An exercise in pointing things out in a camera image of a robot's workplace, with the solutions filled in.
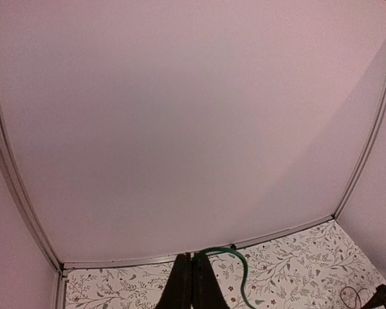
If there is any floral patterned table mat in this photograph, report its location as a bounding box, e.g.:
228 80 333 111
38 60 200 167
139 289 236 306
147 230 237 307
65 221 385 308

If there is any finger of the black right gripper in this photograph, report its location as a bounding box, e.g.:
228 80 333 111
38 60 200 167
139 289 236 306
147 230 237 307
363 285 386 309

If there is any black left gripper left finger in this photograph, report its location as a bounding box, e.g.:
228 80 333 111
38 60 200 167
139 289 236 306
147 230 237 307
155 253 191 309

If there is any aluminium frame post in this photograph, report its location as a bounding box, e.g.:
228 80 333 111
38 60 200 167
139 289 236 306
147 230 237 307
0 103 66 308
331 9 386 221

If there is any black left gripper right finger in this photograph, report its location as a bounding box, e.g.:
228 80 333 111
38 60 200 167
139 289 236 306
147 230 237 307
191 254 230 309

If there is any left aluminium frame post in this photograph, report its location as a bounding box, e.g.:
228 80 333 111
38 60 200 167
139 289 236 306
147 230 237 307
0 103 66 308

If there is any right aluminium frame post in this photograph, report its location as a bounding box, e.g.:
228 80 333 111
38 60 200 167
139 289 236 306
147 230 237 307
331 9 386 221

